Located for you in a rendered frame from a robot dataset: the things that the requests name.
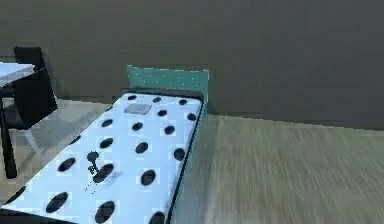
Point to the black chair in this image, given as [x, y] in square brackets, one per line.
[33, 96]

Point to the teal bed with dotted cover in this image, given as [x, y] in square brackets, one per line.
[133, 200]

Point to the small black object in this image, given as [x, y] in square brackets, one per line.
[93, 156]

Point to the black table with pale top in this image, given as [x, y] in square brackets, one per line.
[10, 71]

